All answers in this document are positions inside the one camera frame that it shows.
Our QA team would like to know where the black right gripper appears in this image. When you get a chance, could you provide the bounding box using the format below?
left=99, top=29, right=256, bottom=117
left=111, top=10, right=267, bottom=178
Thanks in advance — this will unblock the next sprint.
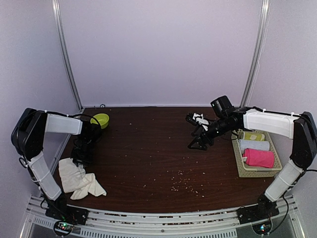
left=188, top=116, right=234, bottom=151

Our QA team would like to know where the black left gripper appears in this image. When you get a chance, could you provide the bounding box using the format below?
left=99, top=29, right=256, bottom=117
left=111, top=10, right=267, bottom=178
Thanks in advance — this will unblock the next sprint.
left=70, top=137, right=94, bottom=168

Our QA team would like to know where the white towel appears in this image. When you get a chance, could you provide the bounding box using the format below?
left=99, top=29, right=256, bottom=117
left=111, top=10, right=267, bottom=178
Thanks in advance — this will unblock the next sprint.
left=58, top=158, right=107, bottom=200

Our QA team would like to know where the pink towel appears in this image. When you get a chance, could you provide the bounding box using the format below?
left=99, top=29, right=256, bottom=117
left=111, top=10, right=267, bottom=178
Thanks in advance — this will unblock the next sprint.
left=243, top=148, right=274, bottom=168

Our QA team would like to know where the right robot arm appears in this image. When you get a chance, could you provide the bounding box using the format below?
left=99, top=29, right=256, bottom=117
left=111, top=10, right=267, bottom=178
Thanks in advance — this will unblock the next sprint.
left=186, top=96, right=317, bottom=219

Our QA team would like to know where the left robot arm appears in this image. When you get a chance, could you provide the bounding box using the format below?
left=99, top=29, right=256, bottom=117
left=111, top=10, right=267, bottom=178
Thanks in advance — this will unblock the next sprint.
left=11, top=108, right=102, bottom=220

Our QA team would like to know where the green bowl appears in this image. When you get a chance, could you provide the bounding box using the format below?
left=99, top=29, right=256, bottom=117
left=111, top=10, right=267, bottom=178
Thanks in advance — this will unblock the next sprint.
left=90, top=113, right=109, bottom=129

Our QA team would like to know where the yellow rolled towel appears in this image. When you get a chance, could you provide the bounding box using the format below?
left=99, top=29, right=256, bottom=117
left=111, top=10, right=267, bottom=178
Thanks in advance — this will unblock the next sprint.
left=242, top=131, right=265, bottom=141

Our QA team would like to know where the light blue rolled towel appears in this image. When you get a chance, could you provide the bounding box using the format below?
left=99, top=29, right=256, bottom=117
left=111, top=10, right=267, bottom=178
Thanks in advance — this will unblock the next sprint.
left=238, top=139, right=270, bottom=152

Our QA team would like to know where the beige plastic basket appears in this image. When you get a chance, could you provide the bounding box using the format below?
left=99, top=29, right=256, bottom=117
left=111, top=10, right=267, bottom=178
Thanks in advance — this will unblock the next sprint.
left=231, top=130, right=282, bottom=178

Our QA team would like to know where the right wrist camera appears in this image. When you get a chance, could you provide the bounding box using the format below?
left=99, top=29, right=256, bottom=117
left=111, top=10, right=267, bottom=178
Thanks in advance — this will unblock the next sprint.
left=185, top=113, right=210, bottom=131

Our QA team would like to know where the left black cable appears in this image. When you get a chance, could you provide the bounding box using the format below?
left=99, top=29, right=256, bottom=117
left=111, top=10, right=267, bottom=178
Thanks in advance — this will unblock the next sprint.
left=66, top=113, right=102, bottom=132

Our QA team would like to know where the black cable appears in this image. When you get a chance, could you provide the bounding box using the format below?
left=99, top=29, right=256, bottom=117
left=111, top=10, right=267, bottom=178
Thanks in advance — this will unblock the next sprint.
left=66, top=113, right=102, bottom=132
left=269, top=168, right=317, bottom=224

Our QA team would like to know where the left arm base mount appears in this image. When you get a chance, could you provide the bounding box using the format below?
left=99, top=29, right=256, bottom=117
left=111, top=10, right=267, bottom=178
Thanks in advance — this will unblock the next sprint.
left=45, top=205, right=89, bottom=237

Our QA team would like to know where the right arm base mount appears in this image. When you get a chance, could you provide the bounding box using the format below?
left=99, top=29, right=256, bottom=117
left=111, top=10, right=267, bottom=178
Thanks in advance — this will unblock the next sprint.
left=236, top=204, right=279, bottom=236

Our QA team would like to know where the right black cable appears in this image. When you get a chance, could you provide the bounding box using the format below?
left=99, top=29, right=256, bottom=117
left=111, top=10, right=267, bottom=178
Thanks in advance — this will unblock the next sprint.
left=269, top=168, right=317, bottom=224

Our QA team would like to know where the aluminium front rail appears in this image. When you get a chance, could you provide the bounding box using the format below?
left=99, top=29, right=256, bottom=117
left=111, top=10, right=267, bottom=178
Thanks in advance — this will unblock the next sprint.
left=19, top=194, right=305, bottom=238

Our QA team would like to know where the left aluminium frame post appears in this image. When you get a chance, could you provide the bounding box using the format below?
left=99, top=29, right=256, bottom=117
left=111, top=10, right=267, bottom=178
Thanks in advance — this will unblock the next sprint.
left=52, top=0, right=83, bottom=111

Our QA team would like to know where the aluminium frame post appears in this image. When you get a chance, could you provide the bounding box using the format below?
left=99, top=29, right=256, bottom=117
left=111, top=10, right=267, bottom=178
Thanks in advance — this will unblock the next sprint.
left=52, top=0, right=83, bottom=111
left=240, top=0, right=270, bottom=107

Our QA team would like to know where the right aluminium frame post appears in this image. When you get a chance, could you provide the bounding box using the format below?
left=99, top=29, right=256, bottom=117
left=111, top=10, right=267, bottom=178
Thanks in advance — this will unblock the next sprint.
left=240, top=0, right=270, bottom=107

